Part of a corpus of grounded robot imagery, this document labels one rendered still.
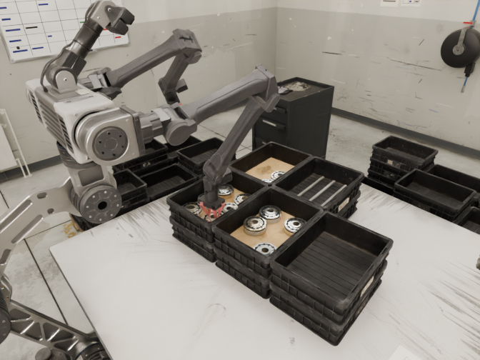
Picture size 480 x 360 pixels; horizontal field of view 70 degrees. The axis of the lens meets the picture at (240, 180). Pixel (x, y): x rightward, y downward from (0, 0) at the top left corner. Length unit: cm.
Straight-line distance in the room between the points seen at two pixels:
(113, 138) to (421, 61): 396
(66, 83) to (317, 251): 108
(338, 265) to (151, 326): 74
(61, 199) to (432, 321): 141
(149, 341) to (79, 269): 52
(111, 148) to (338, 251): 97
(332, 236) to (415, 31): 331
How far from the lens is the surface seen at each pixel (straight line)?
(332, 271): 141
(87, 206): 126
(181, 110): 106
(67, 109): 99
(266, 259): 128
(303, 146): 321
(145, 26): 440
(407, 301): 157
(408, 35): 456
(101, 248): 179
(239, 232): 153
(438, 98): 451
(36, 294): 277
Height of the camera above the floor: 182
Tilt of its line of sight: 32 degrees down
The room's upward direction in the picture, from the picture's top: 1 degrees counter-clockwise
